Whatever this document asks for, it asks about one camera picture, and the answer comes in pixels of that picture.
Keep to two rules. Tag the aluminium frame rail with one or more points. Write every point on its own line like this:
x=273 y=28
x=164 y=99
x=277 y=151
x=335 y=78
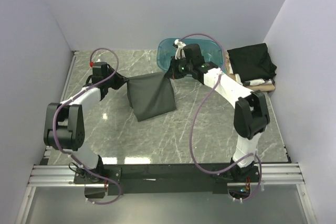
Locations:
x=42 y=175

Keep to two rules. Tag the grey t shirt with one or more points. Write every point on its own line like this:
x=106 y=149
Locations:
x=150 y=95

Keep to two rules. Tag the black folded t shirt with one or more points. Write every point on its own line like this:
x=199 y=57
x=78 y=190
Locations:
x=252 y=62

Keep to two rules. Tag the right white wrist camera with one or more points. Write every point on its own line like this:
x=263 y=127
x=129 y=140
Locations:
x=179 y=46

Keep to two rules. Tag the black base beam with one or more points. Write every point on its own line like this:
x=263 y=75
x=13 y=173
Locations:
x=176 y=178

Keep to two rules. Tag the teal plastic basin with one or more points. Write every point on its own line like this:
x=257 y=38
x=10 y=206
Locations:
x=210 y=51

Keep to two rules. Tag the white patterned folded t shirt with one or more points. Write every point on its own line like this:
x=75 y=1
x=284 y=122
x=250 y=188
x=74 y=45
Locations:
x=255 y=82

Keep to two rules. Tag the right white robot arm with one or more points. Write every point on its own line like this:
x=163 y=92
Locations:
x=251 y=115

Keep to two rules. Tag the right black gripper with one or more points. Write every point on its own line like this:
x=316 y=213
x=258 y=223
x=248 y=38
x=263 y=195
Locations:
x=172 y=73

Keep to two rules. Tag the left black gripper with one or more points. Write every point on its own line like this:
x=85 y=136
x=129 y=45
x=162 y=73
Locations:
x=121 y=80

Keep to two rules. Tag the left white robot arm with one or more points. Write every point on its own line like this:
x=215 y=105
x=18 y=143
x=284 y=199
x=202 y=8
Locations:
x=64 y=124

